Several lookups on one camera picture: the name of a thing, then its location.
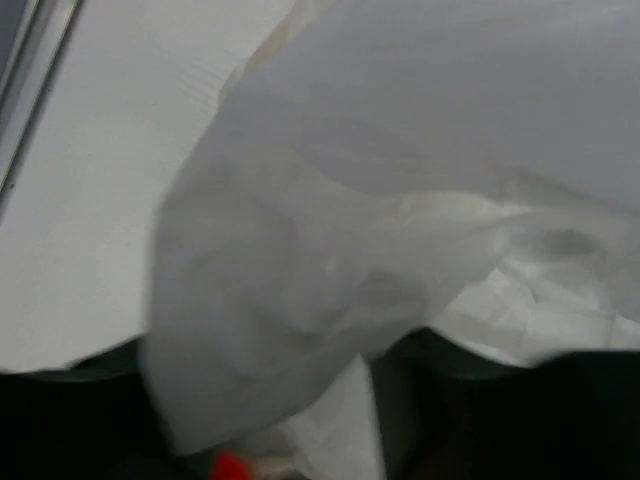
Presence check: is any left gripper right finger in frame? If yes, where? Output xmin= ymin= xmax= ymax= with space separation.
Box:
xmin=370 ymin=329 xmax=639 ymax=479

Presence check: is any white plastic bag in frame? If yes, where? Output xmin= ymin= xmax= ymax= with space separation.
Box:
xmin=140 ymin=1 xmax=639 ymax=479

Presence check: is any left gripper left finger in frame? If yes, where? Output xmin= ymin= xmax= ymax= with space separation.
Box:
xmin=1 ymin=337 xmax=208 ymax=479

